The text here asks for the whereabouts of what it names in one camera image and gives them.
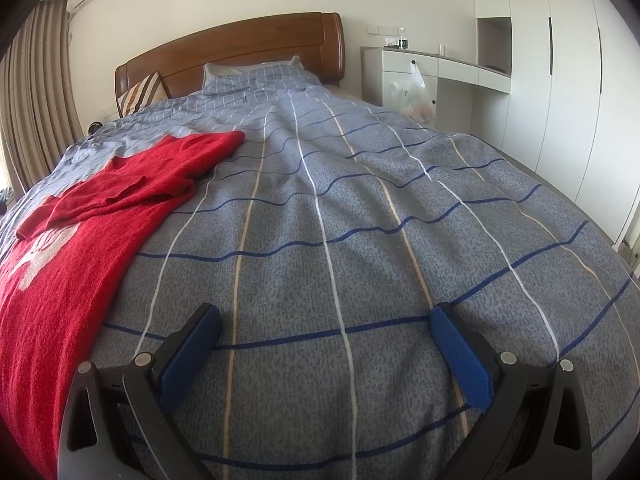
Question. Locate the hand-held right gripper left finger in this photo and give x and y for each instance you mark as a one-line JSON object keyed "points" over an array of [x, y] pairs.
{"points": [[190, 360]]}

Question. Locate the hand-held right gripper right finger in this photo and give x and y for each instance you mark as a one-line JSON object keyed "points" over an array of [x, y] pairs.
{"points": [[462, 360]]}

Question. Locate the red knit sweater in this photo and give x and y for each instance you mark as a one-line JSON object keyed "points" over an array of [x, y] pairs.
{"points": [[60, 285]]}

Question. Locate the blue plaid duvet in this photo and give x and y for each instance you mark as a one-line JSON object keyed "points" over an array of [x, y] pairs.
{"points": [[350, 235]]}

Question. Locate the small dark round clock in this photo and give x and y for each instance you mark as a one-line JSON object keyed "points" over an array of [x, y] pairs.
{"points": [[93, 128]]}

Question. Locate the clear plastic bag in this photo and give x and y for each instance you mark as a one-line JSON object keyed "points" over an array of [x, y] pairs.
{"points": [[412, 95]]}

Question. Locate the striped cushion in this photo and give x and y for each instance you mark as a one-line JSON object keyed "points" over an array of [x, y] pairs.
{"points": [[145, 92]]}

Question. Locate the blue plaid pillow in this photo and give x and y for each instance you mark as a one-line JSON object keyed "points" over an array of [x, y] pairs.
{"points": [[250, 77]]}

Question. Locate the white desk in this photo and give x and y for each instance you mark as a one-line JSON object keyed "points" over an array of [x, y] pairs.
{"points": [[460, 67]]}

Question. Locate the white wardrobe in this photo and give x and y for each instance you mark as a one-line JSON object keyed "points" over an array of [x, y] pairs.
{"points": [[565, 85]]}

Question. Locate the beige curtain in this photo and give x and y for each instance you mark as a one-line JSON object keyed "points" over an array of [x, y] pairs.
{"points": [[35, 110]]}

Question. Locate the wooden headboard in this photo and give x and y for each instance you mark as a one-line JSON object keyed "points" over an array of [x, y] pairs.
{"points": [[240, 45]]}

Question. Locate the clear water bottle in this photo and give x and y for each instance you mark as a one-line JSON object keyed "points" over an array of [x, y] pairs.
{"points": [[403, 40]]}

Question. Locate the white wall switch panel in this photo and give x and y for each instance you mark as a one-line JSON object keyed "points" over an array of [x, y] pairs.
{"points": [[382, 29]]}

